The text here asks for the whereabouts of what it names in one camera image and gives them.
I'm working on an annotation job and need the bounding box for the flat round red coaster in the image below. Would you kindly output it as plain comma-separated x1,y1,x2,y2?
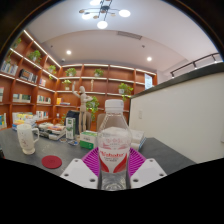
41,155,63,170

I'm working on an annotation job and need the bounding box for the small green and white box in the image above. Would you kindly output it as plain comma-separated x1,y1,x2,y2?
79,130,99,150

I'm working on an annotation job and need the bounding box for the brown padded chair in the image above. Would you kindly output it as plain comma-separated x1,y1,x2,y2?
96,113,108,132

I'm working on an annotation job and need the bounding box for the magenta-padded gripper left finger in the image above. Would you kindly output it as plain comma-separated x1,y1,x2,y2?
59,147,101,190

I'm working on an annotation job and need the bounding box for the white wall notice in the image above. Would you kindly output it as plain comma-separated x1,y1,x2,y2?
144,73,154,90

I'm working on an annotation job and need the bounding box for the black office chair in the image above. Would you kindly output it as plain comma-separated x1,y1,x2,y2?
64,109,81,135

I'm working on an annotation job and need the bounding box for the branched ceiling lamp with globes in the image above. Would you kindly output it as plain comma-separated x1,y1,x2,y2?
78,0,132,30

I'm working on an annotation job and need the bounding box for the cream mug with bear drawing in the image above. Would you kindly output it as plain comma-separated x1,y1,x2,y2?
16,123,40,155

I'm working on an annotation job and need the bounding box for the wooden shelf unit with books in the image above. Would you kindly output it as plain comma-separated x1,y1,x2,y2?
0,29,158,133

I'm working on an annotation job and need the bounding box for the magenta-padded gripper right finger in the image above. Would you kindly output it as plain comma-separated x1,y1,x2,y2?
128,147,168,190

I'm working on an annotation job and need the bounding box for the wooden artist mannequin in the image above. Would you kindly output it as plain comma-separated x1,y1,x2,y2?
71,81,94,134

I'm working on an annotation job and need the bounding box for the ceiling air vent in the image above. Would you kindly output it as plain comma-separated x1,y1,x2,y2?
116,30,144,41

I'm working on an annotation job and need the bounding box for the black ceiling track light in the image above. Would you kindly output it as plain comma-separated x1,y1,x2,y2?
169,52,221,78

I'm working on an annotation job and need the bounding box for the flat dark stack of books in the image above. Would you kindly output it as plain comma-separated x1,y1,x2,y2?
37,121,67,141

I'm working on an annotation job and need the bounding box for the clear water bottle red label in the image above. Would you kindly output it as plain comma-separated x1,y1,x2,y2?
96,99,133,192

